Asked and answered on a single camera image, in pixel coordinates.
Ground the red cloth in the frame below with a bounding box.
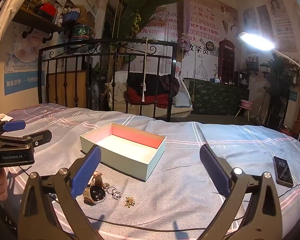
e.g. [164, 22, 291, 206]
[124, 87, 171, 108]

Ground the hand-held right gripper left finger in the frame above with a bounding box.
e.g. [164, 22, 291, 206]
[17, 144, 102, 240]

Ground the white floor lamp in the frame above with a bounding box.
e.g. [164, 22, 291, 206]
[238, 31, 300, 141]

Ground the large banana plant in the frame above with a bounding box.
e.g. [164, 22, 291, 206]
[106, 0, 188, 39]

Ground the wall storage rack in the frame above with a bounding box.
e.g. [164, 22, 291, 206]
[245, 55, 259, 72]

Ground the dark potted plant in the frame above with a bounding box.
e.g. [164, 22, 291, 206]
[264, 52, 300, 128]

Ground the green water jug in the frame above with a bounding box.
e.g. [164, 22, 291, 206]
[70, 22, 93, 43]

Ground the pink stool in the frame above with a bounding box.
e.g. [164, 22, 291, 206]
[235, 99, 253, 119]

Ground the person's left hand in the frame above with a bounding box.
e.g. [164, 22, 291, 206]
[0, 168, 8, 193]

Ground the white wicker hanging chair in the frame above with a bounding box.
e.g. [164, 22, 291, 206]
[112, 70, 194, 118]

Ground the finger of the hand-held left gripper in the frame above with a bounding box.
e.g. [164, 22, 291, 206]
[0, 129, 52, 152]
[0, 120, 26, 137]

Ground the red and black box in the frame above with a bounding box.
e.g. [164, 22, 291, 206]
[36, 2, 58, 20]

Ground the gold flower brooch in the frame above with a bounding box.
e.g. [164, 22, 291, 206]
[124, 196, 137, 209]

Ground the light blue cushion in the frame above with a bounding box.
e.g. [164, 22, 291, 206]
[172, 91, 192, 107]

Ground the tan strap wristwatch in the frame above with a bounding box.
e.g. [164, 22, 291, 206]
[83, 171, 107, 204]

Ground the mint green cardboard box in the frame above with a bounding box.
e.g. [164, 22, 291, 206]
[80, 122, 167, 182]

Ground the portrait wall poster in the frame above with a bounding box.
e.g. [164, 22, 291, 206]
[267, 0, 298, 53]

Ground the hanging chair rope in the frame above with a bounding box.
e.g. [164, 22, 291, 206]
[189, 0, 200, 103]

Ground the wooden wall shelf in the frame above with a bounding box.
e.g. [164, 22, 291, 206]
[12, 6, 71, 41]

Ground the black iron bed frame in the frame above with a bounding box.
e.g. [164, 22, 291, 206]
[37, 39, 183, 121]

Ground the grey printed bed sheet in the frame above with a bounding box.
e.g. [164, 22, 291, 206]
[0, 102, 300, 240]

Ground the large printed wall banner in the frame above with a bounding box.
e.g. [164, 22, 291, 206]
[135, 0, 240, 80]

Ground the face wall poster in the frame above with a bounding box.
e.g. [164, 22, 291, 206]
[4, 21, 44, 97]

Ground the black garment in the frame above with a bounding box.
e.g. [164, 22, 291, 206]
[127, 72, 180, 98]

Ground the red telephone booth cabinet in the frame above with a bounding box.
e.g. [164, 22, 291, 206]
[218, 39, 237, 83]

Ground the white tassel rope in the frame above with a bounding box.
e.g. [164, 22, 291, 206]
[141, 37, 148, 103]

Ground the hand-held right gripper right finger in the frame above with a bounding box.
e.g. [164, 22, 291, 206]
[199, 144, 282, 240]

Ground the green floral cloth counter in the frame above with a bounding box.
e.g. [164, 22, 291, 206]
[184, 77, 249, 117]

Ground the blue basket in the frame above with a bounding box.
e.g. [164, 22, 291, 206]
[62, 11, 81, 23]

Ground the beige cushion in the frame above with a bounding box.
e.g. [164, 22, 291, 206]
[113, 79, 131, 103]

